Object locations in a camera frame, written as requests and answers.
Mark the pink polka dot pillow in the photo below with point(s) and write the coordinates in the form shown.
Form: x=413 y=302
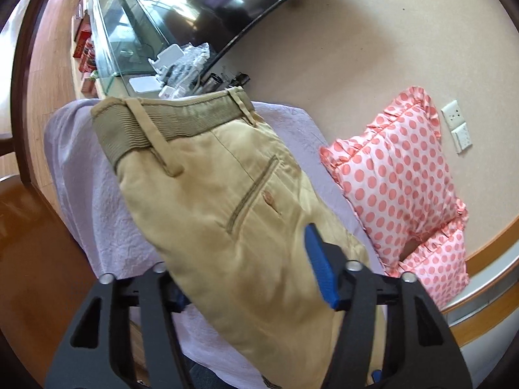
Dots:
x=396 y=176
x=439 y=262

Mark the khaki beige pants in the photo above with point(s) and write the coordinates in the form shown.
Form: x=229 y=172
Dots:
x=219 y=195

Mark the white wall power socket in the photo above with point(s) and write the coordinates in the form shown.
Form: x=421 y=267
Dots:
x=452 y=115

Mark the white box on cabinet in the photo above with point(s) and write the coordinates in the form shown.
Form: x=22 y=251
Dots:
x=166 y=58

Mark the glass display cabinet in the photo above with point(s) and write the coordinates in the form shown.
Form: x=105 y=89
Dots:
x=125 y=40

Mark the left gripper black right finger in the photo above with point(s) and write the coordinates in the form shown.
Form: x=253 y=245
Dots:
x=420 y=350

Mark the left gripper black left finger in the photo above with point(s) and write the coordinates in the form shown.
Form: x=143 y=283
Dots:
x=96 y=349

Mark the lavender bed sheet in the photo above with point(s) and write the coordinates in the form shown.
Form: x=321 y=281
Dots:
x=97 y=217

